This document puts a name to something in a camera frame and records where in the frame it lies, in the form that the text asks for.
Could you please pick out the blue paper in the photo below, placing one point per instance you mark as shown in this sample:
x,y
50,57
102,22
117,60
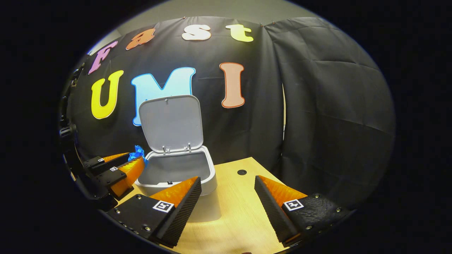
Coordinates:
x,y
137,153

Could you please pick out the wooden desktop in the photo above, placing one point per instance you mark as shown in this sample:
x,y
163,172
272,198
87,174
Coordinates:
x,y
240,211

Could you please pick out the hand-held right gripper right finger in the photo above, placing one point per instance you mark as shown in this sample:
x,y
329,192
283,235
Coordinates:
x,y
272,211

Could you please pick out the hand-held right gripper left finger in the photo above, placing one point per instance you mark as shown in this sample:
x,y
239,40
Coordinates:
x,y
185,211

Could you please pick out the white desktop garbage bin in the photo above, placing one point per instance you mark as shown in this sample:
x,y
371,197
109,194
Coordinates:
x,y
173,123

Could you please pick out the black backdrop cloth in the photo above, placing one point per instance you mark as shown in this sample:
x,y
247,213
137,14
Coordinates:
x,y
317,123

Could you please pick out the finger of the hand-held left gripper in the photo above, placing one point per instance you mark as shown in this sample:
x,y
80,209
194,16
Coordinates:
x,y
106,164
122,178

